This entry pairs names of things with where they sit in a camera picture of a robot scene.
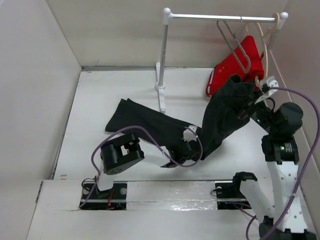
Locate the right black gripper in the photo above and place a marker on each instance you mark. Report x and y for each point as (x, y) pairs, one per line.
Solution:
(248, 111)

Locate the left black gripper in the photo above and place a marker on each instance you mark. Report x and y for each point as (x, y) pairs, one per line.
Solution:
(194, 156)

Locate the black denim trousers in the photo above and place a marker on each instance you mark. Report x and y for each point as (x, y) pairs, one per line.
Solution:
(219, 120)

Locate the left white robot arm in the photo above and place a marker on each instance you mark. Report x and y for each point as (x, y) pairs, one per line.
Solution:
(116, 156)

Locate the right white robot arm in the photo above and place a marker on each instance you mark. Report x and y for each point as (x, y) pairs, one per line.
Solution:
(282, 220)

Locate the cream wooden hanger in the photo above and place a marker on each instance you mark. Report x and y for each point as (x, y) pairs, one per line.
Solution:
(265, 38)

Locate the silver foil tape strip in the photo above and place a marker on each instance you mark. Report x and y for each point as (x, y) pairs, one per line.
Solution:
(170, 196)

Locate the white and silver clothes rack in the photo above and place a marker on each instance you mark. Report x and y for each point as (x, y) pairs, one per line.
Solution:
(265, 23)

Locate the red garment with white stripes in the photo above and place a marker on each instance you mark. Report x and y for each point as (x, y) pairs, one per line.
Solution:
(229, 66)

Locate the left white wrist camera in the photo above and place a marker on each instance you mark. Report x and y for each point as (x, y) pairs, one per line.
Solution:
(190, 133)

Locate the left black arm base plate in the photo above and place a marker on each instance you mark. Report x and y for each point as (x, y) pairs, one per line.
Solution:
(114, 199)

